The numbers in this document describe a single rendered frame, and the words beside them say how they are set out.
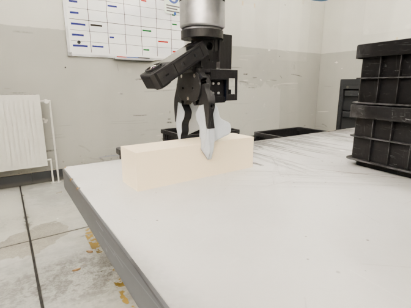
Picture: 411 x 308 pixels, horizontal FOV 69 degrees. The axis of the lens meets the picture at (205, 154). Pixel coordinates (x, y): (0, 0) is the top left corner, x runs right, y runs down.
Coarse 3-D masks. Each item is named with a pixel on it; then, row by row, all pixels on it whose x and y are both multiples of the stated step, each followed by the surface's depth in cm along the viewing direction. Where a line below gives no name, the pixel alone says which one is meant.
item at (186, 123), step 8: (184, 104) 54; (192, 104) 55; (184, 112) 53; (192, 112) 56; (176, 120) 56; (184, 120) 54; (192, 120) 56; (184, 128) 55; (192, 128) 57; (184, 136) 56
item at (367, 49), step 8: (392, 40) 50; (400, 40) 49; (408, 40) 48; (360, 48) 55; (368, 48) 54; (376, 48) 52; (384, 48) 51; (392, 48) 50; (400, 48) 49; (408, 48) 48; (360, 56) 55; (368, 56) 54; (376, 56) 53
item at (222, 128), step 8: (200, 112) 49; (216, 112) 50; (200, 120) 49; (216, 120) 50; (224, 120) 52; (200, 128) 50; (216, 128) 50; (224, 128) 51; (200, 136) 50; (208, 136) 49; (216, 136) 50; (208, 144) 49; (208, 152) 50
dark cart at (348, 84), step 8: (344, 80) 212; (352, 80) 207; (344, 88) 213; (352, 88) 208; (344, 96) 214; (352, 96) 209; (344, 104) 216; (344, 112) 215; (336, 120) 221; (344, 120) 217; (352, 120) 212; (336, 128) 222; (344, 128) 218
